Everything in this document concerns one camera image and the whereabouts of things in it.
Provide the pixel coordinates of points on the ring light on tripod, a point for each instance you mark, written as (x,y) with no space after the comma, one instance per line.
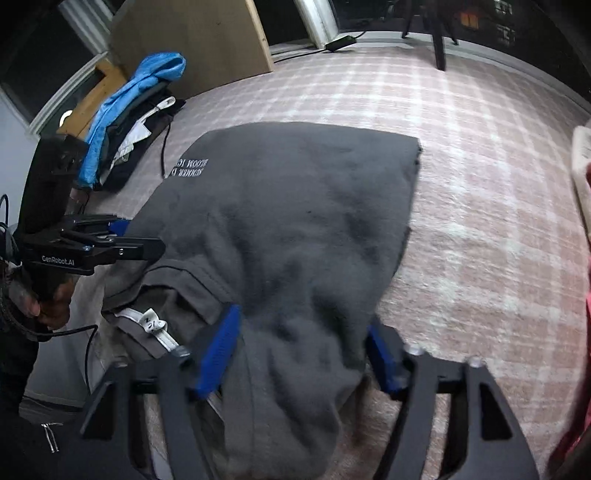
(437,21)

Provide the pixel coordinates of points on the dark grey daisy t-shirt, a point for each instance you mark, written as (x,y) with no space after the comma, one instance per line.
(302,226)

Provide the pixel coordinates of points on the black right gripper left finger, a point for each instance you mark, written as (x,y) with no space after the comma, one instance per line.
(212,349)

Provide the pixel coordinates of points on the person's left hand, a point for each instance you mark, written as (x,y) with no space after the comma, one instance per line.
(53,313)

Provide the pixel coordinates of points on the dark folded clothes pile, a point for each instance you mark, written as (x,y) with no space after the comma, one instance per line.
(129,136)

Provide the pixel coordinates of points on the blue folded garment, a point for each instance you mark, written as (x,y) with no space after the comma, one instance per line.
(153,69)

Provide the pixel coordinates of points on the brown cardboard panel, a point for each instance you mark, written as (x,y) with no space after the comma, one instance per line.
(222,41)

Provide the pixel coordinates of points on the red crumpled garment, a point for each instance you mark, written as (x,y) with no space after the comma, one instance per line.
(570,459)

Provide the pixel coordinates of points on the black power adapter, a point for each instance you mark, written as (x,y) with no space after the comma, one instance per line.
(340,43)

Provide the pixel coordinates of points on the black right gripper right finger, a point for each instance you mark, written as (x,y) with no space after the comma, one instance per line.
(385,350)

